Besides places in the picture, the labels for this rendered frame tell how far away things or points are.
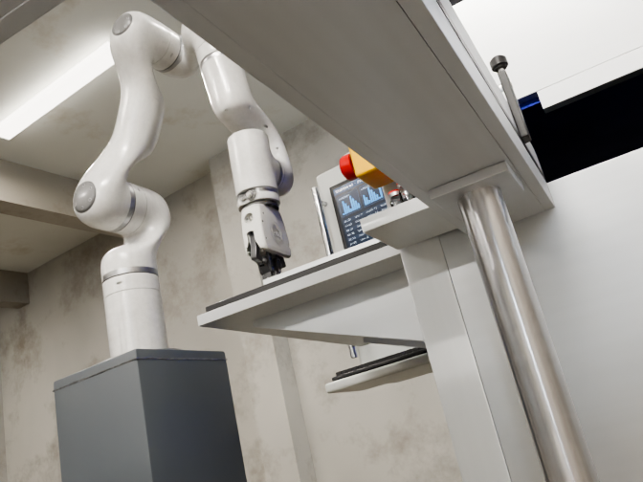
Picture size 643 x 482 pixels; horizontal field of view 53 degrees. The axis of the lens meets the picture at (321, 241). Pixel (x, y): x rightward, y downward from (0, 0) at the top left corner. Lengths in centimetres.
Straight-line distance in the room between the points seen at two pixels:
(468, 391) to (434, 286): 16
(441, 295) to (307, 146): 447
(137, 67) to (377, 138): 101
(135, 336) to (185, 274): 461
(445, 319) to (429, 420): 366
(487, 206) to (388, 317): 41
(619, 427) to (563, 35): 54
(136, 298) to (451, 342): 71
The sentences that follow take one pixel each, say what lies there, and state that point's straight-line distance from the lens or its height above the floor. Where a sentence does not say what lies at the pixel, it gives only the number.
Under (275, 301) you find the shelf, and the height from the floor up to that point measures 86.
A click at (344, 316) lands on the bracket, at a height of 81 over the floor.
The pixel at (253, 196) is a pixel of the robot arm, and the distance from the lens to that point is 125.
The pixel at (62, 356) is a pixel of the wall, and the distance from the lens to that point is 721.
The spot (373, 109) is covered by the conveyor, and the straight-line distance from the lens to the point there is 54.
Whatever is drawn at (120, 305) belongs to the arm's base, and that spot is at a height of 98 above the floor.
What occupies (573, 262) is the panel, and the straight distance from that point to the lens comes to 93.
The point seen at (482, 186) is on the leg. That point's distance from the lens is 74.
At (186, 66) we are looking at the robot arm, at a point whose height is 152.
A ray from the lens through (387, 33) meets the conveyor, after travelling 46.
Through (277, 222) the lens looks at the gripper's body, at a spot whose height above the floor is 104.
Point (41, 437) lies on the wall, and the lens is 744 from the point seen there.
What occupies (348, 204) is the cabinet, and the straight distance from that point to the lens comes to 222.
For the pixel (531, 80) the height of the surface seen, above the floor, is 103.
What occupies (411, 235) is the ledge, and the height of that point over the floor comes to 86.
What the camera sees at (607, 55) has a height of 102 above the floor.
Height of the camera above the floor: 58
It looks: 19 degrees up
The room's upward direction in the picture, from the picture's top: 13 degrees counter-clockwise
